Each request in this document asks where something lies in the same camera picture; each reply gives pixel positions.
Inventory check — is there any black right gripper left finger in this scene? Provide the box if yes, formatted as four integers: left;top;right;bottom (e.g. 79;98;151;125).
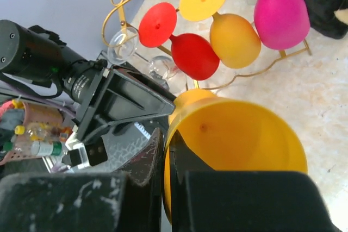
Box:
1;128;164;231

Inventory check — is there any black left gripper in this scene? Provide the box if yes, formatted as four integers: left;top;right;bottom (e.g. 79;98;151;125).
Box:
62;59;176;145

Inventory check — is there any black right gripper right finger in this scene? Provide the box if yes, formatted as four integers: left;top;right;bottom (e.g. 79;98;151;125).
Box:
164;131;338;231

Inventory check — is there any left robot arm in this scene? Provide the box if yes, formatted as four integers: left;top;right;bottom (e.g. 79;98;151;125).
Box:
1;20;175;144

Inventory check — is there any clear wine glass front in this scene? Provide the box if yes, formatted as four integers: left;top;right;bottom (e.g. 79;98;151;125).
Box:
148;55;187;94

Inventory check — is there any clear wine glass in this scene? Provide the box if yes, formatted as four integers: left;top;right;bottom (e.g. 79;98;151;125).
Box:
107;27;150;65
148;55;187;94

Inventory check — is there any clear wine glass middle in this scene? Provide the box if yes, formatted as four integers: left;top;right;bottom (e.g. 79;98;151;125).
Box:
107;27;150;65

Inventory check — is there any red wine glass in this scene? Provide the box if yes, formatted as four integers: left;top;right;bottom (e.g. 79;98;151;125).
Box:
139;2;220;80

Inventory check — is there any orange yellow wine glass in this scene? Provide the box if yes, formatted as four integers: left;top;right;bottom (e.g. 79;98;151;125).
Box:
179;0;262;69

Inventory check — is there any magenta wine glass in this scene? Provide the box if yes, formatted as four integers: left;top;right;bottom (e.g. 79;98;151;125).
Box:
253;0;310;50

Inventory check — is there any gold wire glass rack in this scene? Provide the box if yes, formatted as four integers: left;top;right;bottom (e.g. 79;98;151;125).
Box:
101;0;313;91

